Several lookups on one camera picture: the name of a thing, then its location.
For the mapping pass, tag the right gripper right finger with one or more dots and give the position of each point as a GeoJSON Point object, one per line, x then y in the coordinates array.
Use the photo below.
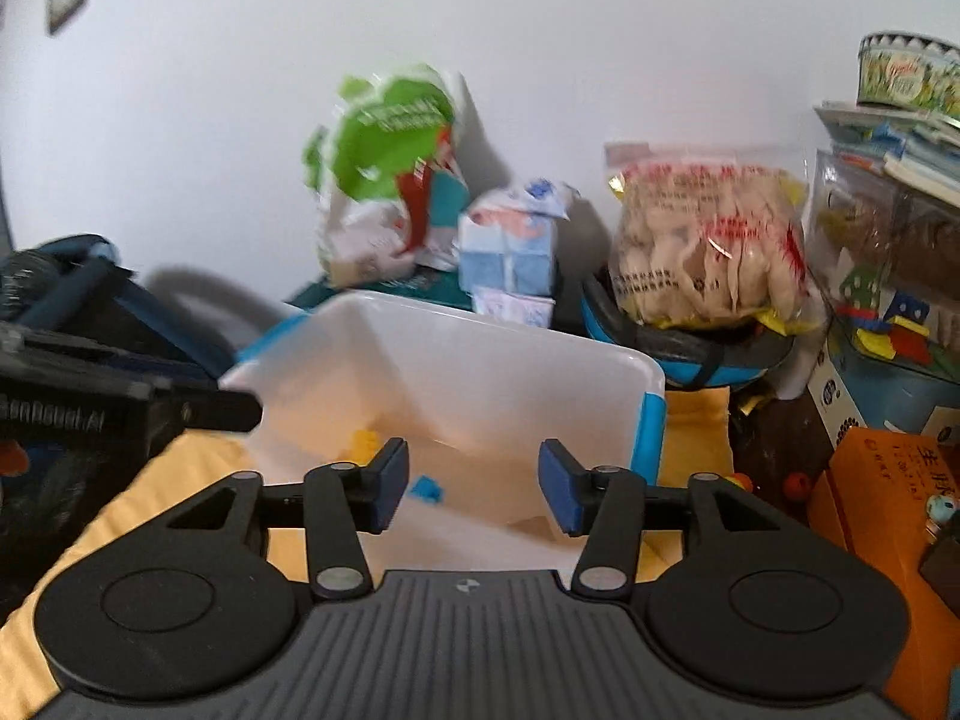
{"type": "Point", "coordinates": [609, 506]}

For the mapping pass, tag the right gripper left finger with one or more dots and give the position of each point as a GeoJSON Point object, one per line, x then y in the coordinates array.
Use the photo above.
{"type": "Point", "coordinates": [333, 505]}

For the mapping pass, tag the yellow toy brick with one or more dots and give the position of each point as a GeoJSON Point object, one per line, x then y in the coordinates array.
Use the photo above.
{"type": "Point", "coordinates": [362, 448]}

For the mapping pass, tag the blue toy brick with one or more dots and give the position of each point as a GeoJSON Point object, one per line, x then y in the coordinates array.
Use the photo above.
{"type": "Point", "coordinates": [427, 489]}

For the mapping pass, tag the yellow cloth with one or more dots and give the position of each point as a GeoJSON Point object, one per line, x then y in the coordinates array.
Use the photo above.
{"type": "Point", "coordinates": [697, 427]}

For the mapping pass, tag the dark blue chair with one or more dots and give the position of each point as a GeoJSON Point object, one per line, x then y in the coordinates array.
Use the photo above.
{"type": "Point", "coordinates": [76, 287]}

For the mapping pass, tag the blue black helmet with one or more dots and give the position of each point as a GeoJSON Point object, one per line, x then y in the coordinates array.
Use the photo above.
{"type": "Point", "coordinates": [691, 359]}

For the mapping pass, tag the white plastic storage bin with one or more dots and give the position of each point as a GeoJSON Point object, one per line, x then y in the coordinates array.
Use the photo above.
{"type": "Point", "coordinates": [473, 398]}

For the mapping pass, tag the red ball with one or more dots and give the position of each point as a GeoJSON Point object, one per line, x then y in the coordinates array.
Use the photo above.
{"type": "Point", "coordinates": [797, 487]}

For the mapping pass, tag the small white wipes packet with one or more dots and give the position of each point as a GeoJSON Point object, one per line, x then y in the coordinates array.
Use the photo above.
{"type": "Point", "coordinates": [503, 307]}

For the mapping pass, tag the orange cardboard box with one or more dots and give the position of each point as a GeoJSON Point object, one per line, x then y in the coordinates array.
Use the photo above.
{"type": "Point", "coordinates": [871, 501]}

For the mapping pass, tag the clear bag of crackers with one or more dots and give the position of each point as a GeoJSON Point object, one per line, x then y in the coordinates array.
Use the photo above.
{"type": "Point", "coordinates": [710, 237]}

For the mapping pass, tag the light blue tissue pack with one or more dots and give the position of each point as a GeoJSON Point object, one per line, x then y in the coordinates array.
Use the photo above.
{"type": "Point", "coordinates": [507, 238]}

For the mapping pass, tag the blue toy box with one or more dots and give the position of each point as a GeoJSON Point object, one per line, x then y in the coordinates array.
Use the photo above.
{"type": "Point", "coordinates": [852, 389]}

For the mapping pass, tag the green white snack bag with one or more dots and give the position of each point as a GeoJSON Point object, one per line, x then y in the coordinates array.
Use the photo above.
{"type": "Point", "coordinates": [385, 176]}

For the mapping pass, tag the clear bag of puzzle toys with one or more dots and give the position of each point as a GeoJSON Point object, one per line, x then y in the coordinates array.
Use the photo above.
{"type": "Point", "coordinates": [886, 259]}

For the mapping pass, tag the stack of books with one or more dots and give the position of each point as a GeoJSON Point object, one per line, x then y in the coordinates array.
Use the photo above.
{"type": "Point", "coordinates": [917, 148]}

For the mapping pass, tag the round decorated tin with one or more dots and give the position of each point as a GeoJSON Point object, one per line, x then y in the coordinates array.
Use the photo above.
{"type": "Point", "coordinates": [909, 71]}

